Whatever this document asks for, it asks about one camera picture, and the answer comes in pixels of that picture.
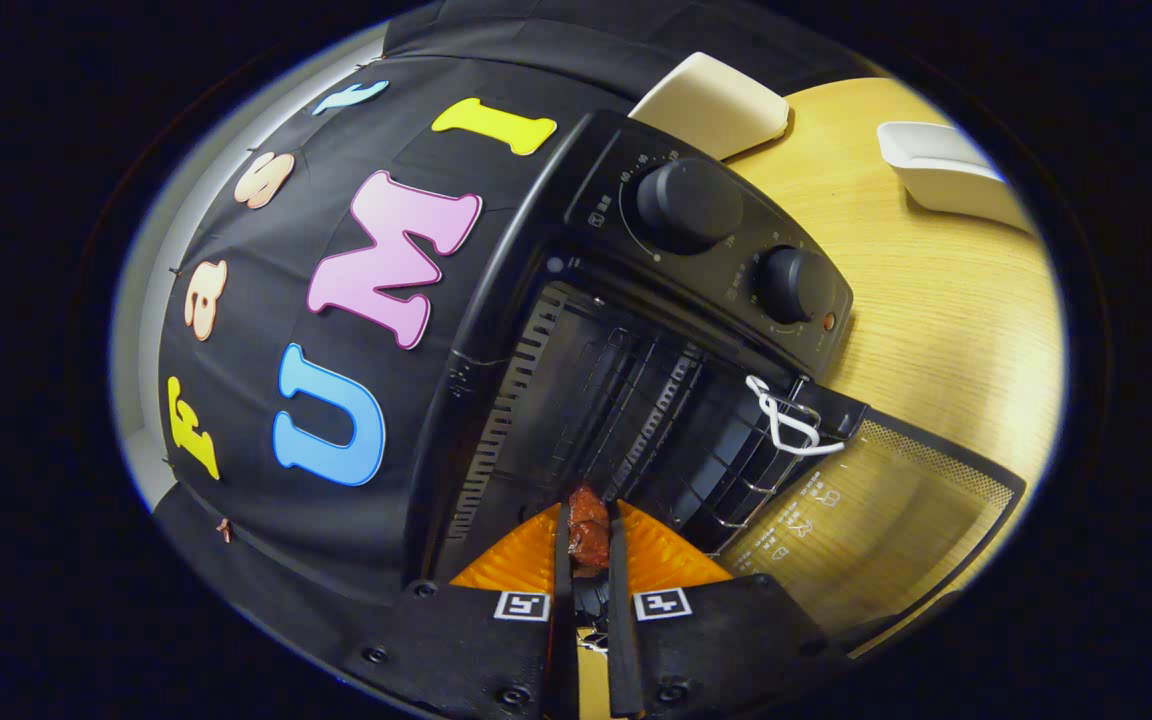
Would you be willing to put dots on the reddish brown meat piece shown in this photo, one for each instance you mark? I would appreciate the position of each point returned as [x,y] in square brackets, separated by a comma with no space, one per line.
[588,535]

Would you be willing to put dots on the black toaster oven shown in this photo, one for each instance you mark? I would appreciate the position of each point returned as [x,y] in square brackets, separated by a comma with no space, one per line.
[696,210]

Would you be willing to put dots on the pink clothespin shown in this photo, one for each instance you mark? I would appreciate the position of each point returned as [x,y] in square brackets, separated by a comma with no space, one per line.
[225,530]

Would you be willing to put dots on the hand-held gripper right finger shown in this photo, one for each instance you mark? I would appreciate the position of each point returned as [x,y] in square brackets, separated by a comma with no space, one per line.
[621,630]

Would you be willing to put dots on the white toaster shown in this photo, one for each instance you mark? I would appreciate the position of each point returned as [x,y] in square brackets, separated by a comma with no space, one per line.
[711,105]

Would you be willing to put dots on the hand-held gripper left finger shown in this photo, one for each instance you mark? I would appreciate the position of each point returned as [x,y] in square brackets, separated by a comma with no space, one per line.
[564,620]

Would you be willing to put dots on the black backdrop cloth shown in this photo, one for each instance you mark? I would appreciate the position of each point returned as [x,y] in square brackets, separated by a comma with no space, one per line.
[266,270]

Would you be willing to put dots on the white rectangular plate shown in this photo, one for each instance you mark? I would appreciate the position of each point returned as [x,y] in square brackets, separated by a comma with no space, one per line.
[946,175]

